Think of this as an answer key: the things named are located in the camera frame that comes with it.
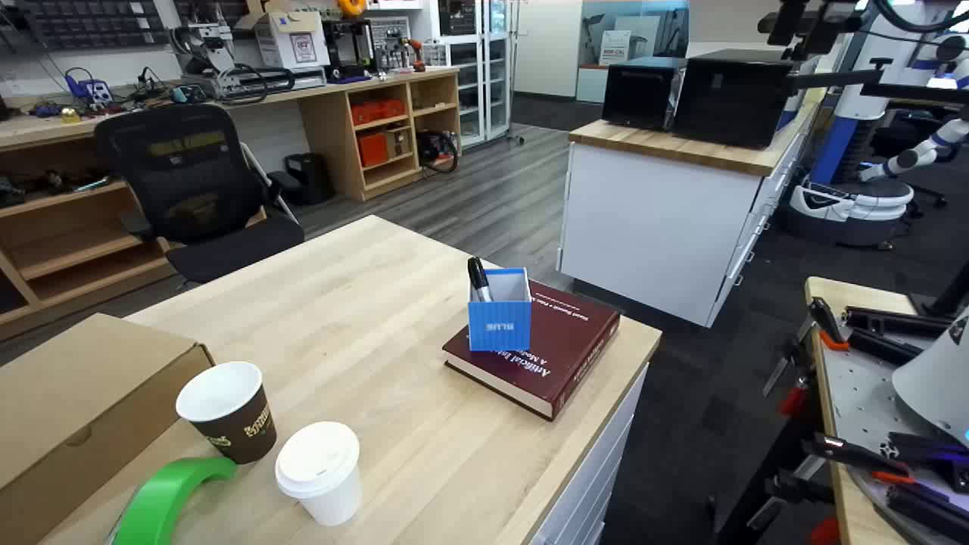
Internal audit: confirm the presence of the black marker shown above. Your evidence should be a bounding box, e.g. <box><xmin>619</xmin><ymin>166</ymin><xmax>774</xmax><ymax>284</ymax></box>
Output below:
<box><xmin>465</xmin><ymin>255</ymin><xmax>494</xmax><ymax>306</ymax></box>

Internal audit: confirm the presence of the blue and white box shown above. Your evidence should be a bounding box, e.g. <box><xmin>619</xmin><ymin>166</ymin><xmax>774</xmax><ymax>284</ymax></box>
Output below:
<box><xmin>465</xmin><ymin>263</ymin><xmax>537</xmax><ymax>355</ymax></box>

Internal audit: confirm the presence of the maroon hardcover book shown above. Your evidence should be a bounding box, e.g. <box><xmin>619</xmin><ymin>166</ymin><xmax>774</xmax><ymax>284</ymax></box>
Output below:
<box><xmin>439</xmin><ymin>280</ymin><xmax>623</xmax><ymax>420</ymax></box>

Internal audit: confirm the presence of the white counter with wood top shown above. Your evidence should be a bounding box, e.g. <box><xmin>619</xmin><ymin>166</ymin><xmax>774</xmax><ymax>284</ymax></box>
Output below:
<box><xmin>556</xmin><ymin>87</ymin><xmax>826</xmax><ymax>329</ymax></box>

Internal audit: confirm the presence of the small black box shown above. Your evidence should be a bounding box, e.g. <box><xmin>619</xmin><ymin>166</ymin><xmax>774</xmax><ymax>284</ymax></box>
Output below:
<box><xmin>600</xmin><ymin>60</ymin><xmax>682</xmax><ymax>134</ymax></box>

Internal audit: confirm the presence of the white box printer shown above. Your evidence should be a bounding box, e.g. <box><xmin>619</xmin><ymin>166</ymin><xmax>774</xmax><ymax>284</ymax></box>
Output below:
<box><xmin>251</xmin><ymin>10</ymin><xmax>333</xmax><ymax>77</ymax></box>

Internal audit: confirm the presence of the large black box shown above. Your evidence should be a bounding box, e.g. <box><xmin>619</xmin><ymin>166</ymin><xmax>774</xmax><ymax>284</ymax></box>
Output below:
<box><xmin>673</xmin><ymin>49</ymin><xmax>797</xmax><ymax>152</ymax></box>

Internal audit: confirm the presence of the brown cardboard box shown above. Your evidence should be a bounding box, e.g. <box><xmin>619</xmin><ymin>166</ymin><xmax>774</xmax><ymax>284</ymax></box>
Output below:
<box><xmin>0</xmin><ymin>313</ymin><xmax>217</xmax><ymax>545</ymax></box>

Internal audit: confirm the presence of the black backpack with red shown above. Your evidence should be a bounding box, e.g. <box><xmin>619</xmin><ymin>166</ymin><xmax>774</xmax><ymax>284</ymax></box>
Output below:
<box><xmin>415</xmin><ymin>127</ymin><xmax>463</xmax><ymax>175</ymax></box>

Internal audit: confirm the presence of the tall orange storage bin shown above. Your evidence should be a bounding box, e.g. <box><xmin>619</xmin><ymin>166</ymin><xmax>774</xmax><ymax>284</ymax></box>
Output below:
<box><xmin>357</xmin><ymin>131</ymin><xmax>393</xmax><ymax>169</ymax></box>

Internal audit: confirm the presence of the wide orange storage bin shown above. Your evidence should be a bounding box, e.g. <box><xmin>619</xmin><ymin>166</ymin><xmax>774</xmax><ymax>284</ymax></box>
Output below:
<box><xmin>347</xmin><ymin>90</ymin><xmax>408</xmax><ymax>127</ymax></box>

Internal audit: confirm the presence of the black floor bag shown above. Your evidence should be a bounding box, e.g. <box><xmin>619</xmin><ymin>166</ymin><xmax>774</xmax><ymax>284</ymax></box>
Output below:
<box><xmin>280</xmin><ymin>152</ymin><xmax>335</xmax><ymax>209</ymax></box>

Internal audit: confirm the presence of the wooden workbench with shelves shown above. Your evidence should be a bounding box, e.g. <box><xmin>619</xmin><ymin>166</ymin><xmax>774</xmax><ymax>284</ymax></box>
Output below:
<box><xmin>0</xmin><ymin>66</ymin><xmax>463</xmax><ymax>342</ymax></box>

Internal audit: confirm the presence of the white glass door cabinet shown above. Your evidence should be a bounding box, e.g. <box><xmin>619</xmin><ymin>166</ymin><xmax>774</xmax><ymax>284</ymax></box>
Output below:
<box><xmin>422</xmin><ymin>0</ymin><xmax>513</xmax><ymax>148</ymax></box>

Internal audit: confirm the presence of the white table drawer cabinet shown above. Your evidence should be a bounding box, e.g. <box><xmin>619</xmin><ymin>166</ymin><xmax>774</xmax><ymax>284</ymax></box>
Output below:
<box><xmin>523</xmin><ymin>359</ymin><xmax>651</xmax><ymax>545</ymax></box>

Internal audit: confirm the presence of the white lidded paper cup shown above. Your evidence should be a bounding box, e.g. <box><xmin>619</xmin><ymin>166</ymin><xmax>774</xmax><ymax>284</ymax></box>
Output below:
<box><xmin>272</xmin><ymin>418</ymin><xmax>366</xmax><ymax>531</ymax></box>

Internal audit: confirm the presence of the black coffee machine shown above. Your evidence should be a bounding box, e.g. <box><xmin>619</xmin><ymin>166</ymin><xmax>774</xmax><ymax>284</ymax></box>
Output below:
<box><xmin>323</xmin><ymin>16</ymin><xmax>378</xmax><ymax>86</ymax></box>

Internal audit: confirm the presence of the brown paper cup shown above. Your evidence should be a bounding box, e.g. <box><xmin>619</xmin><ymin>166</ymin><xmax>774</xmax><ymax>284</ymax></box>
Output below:
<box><xmin>173</xmin><ymin>359</ymin><xmax>279</xmax><ymax>467</ymax></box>

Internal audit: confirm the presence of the black mesh office chair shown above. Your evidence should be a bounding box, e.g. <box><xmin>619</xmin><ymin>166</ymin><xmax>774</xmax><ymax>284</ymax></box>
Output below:
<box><xmin>94</xmin><ymin>102</ymin><xmax>309</xmax><ymax>284</ymax></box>

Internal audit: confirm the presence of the perforated side table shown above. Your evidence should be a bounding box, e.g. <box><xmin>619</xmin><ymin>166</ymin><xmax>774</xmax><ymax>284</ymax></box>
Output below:
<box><xmin>801</xmin><ymin>277</ymin><xmax>969</xmax><ymax>545</ymax></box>

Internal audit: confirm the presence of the green tape roll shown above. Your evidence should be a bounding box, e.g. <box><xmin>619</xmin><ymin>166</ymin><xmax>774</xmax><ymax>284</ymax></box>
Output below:
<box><xmin>107</xmin><ymin>454</ymin><xmax>242</xmax><ymax>545</ymax></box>

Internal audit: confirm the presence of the blue and white mobile robot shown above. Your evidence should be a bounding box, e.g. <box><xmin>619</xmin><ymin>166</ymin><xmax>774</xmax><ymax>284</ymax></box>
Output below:
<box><xmin>756</xmin><ymin>0</ymin><xmax>969</xmax><ymax>252</ymax></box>

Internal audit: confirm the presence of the blue tool on workbench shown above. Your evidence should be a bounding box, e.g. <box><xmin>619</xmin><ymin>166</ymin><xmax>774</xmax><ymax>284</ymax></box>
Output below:
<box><xmin>61</xmin><ymin>65</ymin><xmax>115</xmax><ymax>109</ymax></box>

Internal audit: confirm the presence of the black wall pegboard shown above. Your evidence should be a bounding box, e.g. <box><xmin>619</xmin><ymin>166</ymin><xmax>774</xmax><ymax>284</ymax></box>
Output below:
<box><xmin>12</xmin><ymin>0</ymin><xmax>173</xmax><ymax>51</ymax></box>

